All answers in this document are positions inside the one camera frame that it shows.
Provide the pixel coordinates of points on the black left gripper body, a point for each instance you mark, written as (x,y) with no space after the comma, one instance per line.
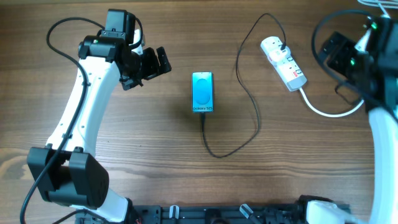
(145,66)

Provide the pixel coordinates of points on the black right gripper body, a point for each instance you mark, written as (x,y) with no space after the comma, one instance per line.
(346,59)

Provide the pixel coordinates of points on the blue Galaxy S25 smartphone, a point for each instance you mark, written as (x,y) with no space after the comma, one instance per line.
(202,92)

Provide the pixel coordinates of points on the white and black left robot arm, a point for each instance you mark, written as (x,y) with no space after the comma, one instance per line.
(65,170)

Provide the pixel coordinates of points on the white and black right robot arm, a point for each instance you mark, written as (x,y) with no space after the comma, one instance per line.
(372,74)

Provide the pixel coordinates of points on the white USB charger plug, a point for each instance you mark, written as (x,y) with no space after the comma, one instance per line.
(277,55)

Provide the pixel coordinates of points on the white power strip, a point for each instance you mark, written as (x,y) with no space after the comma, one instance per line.
(288,70)

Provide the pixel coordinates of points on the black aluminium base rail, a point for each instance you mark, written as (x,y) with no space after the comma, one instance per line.
(274,213)

